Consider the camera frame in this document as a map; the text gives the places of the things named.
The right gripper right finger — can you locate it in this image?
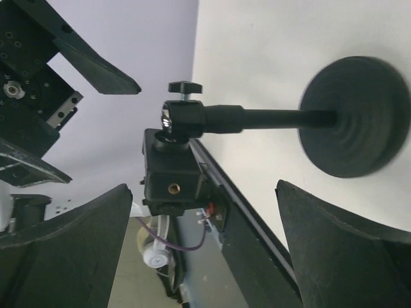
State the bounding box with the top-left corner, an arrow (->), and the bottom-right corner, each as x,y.
275,180 -> 410,307

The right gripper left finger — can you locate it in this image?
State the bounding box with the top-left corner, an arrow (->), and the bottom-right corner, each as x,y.
1,184 -> 132,307

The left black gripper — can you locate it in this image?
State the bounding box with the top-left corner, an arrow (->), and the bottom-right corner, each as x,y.
1,1 -> 141,188

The black phone stand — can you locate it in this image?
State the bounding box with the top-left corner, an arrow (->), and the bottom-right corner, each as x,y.
142,56 -> 410,216

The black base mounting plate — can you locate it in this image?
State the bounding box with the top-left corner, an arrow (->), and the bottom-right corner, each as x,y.
160,139 -> 304,308

